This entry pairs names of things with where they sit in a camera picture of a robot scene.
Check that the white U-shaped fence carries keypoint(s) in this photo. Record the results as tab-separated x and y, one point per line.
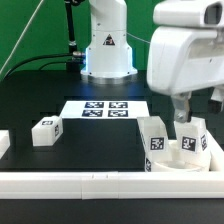
117	185

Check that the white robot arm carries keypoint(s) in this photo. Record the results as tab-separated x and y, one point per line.
110	59

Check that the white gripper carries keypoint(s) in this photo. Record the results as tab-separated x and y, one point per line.
184	60

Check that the thin grey rod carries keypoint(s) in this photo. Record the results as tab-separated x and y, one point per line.
28	24

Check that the black vertical pole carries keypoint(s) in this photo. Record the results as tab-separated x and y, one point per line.
71	65

